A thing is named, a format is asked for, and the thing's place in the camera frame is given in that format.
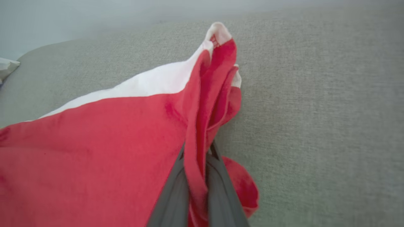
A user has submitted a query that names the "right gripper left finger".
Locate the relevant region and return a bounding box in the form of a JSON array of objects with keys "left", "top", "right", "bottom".
[{"left": 147, "top": 143, "right": 190, "bottom": 227}]

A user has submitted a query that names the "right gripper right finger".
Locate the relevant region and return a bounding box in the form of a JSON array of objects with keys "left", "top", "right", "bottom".
[{"left": 207, "top": 141, "right": 250, "bottom": 227}]

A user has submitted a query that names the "white perforated laundry basket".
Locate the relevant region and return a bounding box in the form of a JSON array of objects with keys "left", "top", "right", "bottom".
[{"left": 0, "top": 58, "right": 20, "bottom": 85}]

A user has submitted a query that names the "red garment broad white band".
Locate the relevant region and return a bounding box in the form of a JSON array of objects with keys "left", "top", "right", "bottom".
[{"left": 0, "top": 21, "right": 259, "bottom": 227}]

